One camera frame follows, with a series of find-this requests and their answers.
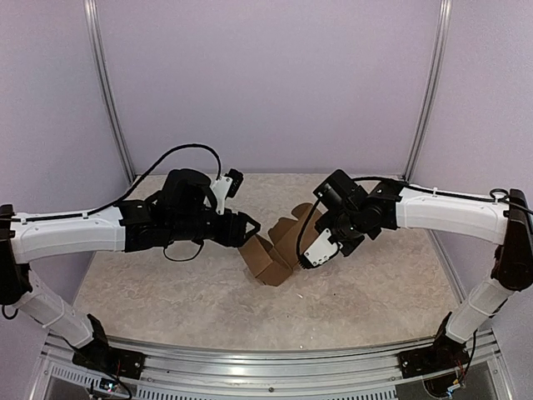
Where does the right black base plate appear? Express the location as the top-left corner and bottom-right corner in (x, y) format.
(397, 343), (470, 378)

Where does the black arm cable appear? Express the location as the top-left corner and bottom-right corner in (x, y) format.
(295, 177), (533, 259)
(12, 143), (223, 222)

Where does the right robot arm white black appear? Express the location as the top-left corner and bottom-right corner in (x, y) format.
(296, 170), (532, 378)

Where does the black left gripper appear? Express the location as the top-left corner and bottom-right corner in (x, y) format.
(170, 208), (262, 248)

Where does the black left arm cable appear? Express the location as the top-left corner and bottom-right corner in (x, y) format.
(12, 143), (223, 222)

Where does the right aluminium frame post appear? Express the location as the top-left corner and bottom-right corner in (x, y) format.
(401, 0), (453, 183)

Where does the aluminium frame post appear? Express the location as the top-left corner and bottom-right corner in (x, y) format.
(401, 0), (453, 183)
(82, 0), (136, 184)

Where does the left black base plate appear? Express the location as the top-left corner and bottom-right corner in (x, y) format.
(72, 314), (146, 379)

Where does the brown cardboard paper box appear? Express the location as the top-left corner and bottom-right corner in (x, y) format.
(239, 202), (312, 287)

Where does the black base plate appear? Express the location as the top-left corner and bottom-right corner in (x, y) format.
(397, 343), (470, 378)
(72, 314), (146, 379)

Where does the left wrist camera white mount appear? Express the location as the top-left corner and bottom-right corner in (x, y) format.
(205, 168), (244, 215)

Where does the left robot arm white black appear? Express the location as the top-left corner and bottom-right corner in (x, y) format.
(1, 168), (261, 372)

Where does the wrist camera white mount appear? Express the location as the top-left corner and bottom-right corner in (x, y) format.
(298, 228), (342, 269)
(205, 168), (244, 215)

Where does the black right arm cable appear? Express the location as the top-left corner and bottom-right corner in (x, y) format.
(295, 177), (533, 259)

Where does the front aluminium rail frame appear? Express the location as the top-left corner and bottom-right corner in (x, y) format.
(24, 330), (518, 399)

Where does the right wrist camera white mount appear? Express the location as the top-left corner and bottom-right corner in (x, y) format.
(298, 228), (342, 269)

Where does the left aluminium frame post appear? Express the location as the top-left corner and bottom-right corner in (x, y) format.
(82, 0), (136, 184)

